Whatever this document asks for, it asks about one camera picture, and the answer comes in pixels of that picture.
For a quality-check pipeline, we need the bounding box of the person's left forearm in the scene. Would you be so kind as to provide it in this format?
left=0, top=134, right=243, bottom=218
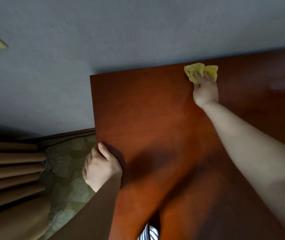
left=48, top=176, right=123, bottom=240

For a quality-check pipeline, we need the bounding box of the yellow cleaning cloth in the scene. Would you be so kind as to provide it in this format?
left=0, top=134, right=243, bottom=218
left=184, top=63, right=219, bottom=85

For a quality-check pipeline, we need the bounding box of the brown curtain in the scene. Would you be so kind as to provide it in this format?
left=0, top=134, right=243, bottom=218
left=0, top=140, right=52, bottom=240

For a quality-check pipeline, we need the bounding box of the person's left hand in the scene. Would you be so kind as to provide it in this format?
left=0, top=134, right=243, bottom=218
left=82, top=143, right=123, bottom=193

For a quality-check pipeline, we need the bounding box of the person's right forearm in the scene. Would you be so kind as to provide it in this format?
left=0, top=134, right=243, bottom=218
left=202, top=101, right=285, bottom=240

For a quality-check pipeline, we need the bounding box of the blue striped white apron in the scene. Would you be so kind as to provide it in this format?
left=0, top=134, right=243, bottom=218
left=137, top=223, right=159, bottom=240

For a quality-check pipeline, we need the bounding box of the red-brown wooden table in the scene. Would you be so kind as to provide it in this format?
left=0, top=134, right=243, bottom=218
left=90, top=47, right=285, bottom=240

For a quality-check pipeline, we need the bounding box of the person's right hand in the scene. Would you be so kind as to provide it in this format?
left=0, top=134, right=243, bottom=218
left=193, top=71, right=219, bottom=109

